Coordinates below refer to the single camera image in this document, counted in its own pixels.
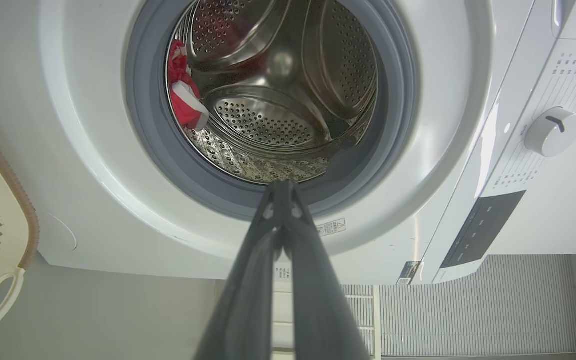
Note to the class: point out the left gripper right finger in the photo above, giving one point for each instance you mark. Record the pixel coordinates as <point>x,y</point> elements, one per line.
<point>318,310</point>

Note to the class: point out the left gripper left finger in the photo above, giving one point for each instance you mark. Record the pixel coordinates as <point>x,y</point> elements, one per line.
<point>248,295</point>

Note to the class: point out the red garment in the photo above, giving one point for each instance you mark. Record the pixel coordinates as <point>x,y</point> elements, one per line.
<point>184,102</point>

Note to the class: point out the dark grey control panel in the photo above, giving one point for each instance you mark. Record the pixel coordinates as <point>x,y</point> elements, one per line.
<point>483,230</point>

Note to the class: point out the stainless steel washing machine drum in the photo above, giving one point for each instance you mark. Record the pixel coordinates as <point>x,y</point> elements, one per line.
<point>288,100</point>

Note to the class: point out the grey warning sticker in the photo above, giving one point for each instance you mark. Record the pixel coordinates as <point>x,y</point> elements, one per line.
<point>331,227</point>

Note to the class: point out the dark QR code sticker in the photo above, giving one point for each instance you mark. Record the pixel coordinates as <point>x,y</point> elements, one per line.
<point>408,273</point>

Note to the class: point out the white slatted panel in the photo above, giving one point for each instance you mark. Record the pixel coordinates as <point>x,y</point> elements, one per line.
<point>478,305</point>

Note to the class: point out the white front-load washing machine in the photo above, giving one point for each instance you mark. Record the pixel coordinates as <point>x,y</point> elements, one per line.
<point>433,150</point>

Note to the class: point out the round filter cover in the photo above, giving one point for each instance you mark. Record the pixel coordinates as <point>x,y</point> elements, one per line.
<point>60,232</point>

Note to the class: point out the grey rubber door gasket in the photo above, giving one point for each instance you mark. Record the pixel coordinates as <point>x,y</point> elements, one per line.
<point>398,125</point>

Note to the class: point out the white round control knob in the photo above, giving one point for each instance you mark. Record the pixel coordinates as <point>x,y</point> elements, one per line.
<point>550,132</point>

